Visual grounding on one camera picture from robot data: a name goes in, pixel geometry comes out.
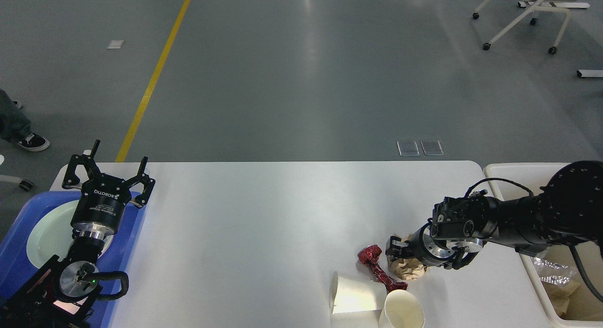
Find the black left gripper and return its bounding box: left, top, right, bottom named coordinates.
left=61, top=140, right=155, bottom=237

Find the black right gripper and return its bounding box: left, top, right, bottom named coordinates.
left=385, top=223, right=484, bottom=268

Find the brown paper ball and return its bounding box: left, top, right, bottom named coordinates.
left=387, top=255, right=429, bottom=281

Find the white paper cup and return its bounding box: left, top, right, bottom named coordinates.
left=378, top=289, right=425, bottom=328
left=330, top=272, right=386, bottom=314

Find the mint green plate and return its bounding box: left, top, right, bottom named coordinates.
left=26, top=200, right=115, bottom=268

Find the aluminium foil tray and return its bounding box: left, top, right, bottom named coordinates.
left=530, top=257, right=579, bottom=287

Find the brown paper sheet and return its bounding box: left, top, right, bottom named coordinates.
left=541, top=280, right=581, bottom=319

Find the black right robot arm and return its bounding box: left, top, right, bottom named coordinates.
left=385, top=161, right=603, bottom=300

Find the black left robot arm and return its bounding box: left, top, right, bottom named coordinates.
left=1, top=140, right=155, bottom=328

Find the red foil wrapper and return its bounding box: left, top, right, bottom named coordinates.
left=356, top=245, right=408, bottom=294

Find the lying white paper cup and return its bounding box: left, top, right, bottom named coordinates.
left=330, top=272, right=386, bottom=314

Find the white chair leg left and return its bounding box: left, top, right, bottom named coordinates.
left=0, top=175, right=34, bottom=191

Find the left floor socket cover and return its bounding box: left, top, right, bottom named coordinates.
left=397, top=140, right=420, bottom=157

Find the floor socket cover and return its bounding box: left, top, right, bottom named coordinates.
left=421, top=140, right=444, bottom=156
left=397, top=140, right=420, bottom=157

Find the right floor socket cover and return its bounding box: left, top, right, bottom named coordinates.
left=421, top=140, right=444, bottom=156

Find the person's leg and shoe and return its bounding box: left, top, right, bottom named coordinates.
left=0, top=90, right=51, bottom=152

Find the blue plastic tray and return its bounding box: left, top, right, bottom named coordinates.
left=0, top=191, right=145, bottom=303

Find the beige plastic bin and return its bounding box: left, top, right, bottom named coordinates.
left=484, top=163, right=603, bottom=328

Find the white metal bar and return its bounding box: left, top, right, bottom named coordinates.
left=576, top=69, right=603, bottom=79

